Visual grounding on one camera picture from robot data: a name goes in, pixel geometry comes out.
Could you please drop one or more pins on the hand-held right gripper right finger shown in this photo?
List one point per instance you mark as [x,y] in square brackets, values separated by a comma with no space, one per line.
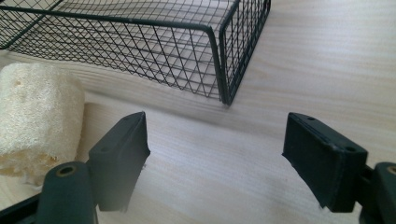
[323,165]

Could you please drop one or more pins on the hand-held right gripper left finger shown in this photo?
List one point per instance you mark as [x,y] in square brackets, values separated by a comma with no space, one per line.
[116,158]

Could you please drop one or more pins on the beige loofah sponge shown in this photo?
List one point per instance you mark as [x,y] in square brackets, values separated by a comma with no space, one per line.
[37,115]

